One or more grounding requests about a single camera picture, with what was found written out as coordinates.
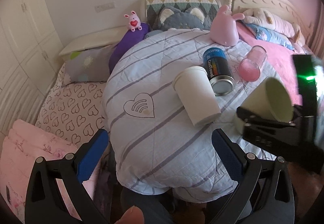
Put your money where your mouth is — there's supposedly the pale green plastic cup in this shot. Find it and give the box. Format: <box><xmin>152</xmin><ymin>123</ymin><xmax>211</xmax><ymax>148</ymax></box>
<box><xmin>240</xmin><ymin>77</ymin><xmax>293</xmax><ymax>122</ymax></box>

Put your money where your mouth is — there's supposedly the white paper cup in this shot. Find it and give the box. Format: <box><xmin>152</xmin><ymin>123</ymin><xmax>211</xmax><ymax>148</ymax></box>
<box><xmin>173</xmin><ymin>66</ymin><xmax>221</xmax><ymax>126</ymax></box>

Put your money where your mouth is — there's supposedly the operator thumb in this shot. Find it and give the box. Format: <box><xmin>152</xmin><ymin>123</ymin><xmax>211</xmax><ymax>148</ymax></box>
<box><xmin>115</xmin><ymin>206</ymin><xmax>144</xmax><ymax>224</ymax></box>

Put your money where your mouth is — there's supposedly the heart pattern bed sheet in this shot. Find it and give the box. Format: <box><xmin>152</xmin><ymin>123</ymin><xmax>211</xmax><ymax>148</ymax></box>
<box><xmin>35</xmin><ymin>66</ymin><xmax>106</xmax><ymax>147</ymax></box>

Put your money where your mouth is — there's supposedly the pink clear glass bottle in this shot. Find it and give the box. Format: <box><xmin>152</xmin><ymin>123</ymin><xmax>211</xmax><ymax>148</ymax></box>
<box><xmin>238</xmin><ymin>46</ymin><xmax>267</xmax><ymax>82</ymax></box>

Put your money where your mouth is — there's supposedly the blue black metal can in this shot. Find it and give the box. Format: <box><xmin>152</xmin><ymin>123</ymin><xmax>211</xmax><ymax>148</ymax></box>
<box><xmin>203</xmin><ymin>47</ymin><xmax>234</xmax><ymax>95</ymax></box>

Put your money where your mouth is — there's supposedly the striped light blue quilt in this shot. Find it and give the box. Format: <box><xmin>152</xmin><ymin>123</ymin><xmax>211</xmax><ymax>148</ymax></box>
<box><xmin>102</xmin><ymin>30</ymin><xmax>275</xmax><ymax>203</ymax></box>

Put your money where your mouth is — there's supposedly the pink fleece bed cover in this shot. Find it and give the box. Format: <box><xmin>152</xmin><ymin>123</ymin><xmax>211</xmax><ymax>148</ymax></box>
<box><xmin>237</xmin><ymin>21</ymin><xmax>313</xmax><ymax>105</ymax></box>

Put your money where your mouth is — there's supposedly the pink floral folded quilt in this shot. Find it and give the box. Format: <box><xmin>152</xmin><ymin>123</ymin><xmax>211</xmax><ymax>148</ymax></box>
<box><xmin>1</xmin><ymin>120</ymin><xmax>78</xmax><ymax>223</ymax></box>

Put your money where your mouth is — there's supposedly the grey flower pattern pillow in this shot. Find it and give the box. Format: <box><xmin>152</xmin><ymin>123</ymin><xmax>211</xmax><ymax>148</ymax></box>
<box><xmin>62</xmin><ymin>44</ymin><xmax>116</xmax><ymax>86</ymax></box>

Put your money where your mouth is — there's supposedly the blue cartoon pillow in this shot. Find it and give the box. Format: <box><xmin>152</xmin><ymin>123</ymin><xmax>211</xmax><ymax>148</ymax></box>
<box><xmin>243</xmin><ymin>23</ymin><xmax>294</xmax><ymax>50</ymax></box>

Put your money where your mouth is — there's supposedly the pink rabbit shaped lamp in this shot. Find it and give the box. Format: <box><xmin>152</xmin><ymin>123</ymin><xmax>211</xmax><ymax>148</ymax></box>
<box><xmin>210</xmin><ymin>5</ymin><xmax>245</xmax><ymax>47</ymax></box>

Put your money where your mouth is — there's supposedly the long white pink plush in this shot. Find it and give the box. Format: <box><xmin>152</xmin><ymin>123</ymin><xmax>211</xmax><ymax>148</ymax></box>
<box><xmin>243</xmin><ymin>8</ymin><xmax>306</xmax><ymax>47</ymax></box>

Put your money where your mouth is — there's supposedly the cream wardrobe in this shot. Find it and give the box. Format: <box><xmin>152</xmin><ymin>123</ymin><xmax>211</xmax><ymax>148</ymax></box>
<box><xmin>1</xmin><ymin>0</ymin><xmax>63</xmax><ymax>135</ymax></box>

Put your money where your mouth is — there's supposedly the purple blanket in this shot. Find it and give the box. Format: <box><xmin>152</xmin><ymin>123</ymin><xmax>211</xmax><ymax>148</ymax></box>
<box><xmin>109</xmin><ymin>23</ymin><xmax>150</xmax><ymax>73</ymax></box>

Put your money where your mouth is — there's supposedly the grey cat plush pillow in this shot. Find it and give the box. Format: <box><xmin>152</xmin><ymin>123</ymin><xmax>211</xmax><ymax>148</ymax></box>
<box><xmin>154</xmin><ymin>6</ymin><xmax>211</xmax><ymax>31</ymax></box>

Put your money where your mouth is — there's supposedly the cream wooden headboard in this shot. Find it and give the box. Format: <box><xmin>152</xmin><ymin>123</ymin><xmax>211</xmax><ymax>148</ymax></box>
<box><xmin>225</xmin><ymin>0</ymin><xmax>314</xmax><ymax>44</ymax></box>

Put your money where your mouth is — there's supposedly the small pink bunny toy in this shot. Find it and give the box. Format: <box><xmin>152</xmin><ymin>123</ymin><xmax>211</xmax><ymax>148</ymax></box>
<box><xmin>124</xmin><ymin>10</ymin><xmax>142</xmax><ymax>32</ymax></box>

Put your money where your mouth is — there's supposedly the diamond pattern quilted cushion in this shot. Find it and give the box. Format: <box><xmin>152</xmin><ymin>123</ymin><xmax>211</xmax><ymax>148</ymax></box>
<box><xmin>143</xmin><ymin>0</ymin><xmax>221</xmax><ymax>30</ymax></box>

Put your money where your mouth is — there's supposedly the wall socket plate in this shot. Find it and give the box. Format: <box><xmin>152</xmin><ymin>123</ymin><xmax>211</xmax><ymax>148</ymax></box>
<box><xmin>94</xmin><ymin>2</ymin><xmax>115</xmax><ymax>13</ymax></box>

